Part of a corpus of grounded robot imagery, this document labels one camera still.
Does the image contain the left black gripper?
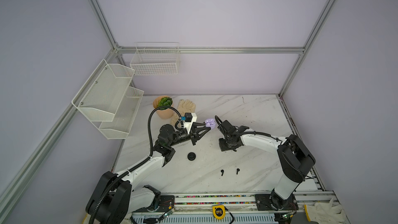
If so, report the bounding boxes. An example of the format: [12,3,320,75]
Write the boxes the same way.
[169,122,210,147]

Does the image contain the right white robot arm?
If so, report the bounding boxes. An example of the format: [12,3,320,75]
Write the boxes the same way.
[215,116,316,211]

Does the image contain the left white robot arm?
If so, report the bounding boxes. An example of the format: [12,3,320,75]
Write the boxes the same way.
[86,113,216,224]

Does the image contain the beige work glove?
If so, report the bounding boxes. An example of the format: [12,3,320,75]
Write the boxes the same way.
[170,100,196,125]

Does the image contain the peach pot with succulent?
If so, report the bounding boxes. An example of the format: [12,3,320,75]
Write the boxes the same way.
[153,95,174,119]

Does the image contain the yellow tape measure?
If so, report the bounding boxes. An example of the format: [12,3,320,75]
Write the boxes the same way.
[212,204,226,220]

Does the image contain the white mesh two-tier shelf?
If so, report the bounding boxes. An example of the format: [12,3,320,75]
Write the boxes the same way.
[72,60,144,140]

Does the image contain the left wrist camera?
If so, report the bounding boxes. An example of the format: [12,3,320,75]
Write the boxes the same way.
[181,113,197,134]

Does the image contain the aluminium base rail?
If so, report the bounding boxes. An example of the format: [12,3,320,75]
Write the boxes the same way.
[125,190,339,224]

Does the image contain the white wire basket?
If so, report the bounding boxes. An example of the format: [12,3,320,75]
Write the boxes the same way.
[130,42,180,76]

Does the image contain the white glove right of rail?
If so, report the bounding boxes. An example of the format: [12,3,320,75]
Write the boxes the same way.
[304,199,346,224]

